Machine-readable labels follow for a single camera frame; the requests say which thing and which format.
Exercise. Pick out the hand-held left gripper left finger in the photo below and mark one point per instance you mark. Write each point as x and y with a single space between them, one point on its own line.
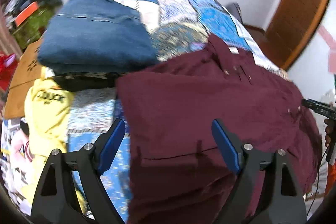
113 145

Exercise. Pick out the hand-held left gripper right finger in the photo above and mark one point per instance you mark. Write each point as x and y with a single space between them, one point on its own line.
225 148

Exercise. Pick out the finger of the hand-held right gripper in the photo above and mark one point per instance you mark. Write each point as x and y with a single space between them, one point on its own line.
317 108

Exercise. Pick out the maroon shirt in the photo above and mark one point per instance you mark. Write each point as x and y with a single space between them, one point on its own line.
183 95

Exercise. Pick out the person's right hand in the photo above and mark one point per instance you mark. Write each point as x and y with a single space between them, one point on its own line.
327 132

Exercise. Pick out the person's orange garment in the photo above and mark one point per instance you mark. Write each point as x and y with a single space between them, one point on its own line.
331 179

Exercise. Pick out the dark patterned folded cloth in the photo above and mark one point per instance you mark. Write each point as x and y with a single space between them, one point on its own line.
84 82

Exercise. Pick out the yellow printed shirt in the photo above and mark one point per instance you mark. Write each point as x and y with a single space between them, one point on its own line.
47 119

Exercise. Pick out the wooden door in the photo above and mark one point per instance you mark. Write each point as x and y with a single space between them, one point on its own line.
296 16

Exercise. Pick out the folded blue jeans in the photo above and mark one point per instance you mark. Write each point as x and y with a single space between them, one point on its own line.
99 37

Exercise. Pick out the brown printed cloth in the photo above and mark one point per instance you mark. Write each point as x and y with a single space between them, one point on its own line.
23 77

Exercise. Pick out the red bag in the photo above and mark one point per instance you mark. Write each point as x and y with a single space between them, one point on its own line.
5 69

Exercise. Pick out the blue patchwork bedsheet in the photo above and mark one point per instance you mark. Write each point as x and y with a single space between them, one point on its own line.
183 11

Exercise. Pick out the brown striped curtain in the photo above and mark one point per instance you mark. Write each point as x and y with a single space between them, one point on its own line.
6 37

